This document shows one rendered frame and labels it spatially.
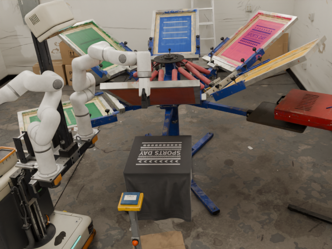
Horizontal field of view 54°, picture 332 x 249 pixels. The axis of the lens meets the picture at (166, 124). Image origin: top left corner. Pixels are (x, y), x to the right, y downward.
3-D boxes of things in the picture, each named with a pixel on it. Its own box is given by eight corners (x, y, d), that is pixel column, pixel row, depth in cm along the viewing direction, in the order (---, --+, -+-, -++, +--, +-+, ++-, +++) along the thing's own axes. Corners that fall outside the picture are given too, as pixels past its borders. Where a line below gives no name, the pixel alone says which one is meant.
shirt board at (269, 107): (314, 119, 277) (315, 110, 273) (301, 141, 249) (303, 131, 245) (182, 93, 348) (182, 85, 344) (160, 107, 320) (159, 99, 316)
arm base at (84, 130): (69, 137, 222) (64, 116, 215) (78, 128, 233) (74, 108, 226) (89, 139, 218) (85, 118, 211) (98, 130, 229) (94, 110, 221)
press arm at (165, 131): (163, 173, 225) (162, 166, 222) (154, 173, 226) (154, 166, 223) (174, 100, 334) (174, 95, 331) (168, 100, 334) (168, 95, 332)
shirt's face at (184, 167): (189, 173, 209) (189, 172, 209) (123, 173, 214) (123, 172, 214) (190, 136, 251) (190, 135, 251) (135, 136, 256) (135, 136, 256)
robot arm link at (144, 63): (121, 51, 173) (132, 51, 181) (122, 71, 175) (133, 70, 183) (145, 50, 165) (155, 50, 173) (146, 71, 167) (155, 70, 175)
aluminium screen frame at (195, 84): (199, 86, 184) (199, 79, 185) (100, 89, 191) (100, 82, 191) (200, 103, 263) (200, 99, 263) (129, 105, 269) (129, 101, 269)
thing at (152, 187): (192, 223, 228) (190, 173, 208) (129, 222, 233) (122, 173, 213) (192, 219, 231) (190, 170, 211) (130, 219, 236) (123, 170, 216)
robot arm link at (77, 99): (70, 115, 216) (65, 93, 208) (84, 107, 226) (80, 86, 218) (81, 118, 211) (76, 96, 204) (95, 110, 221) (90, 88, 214)
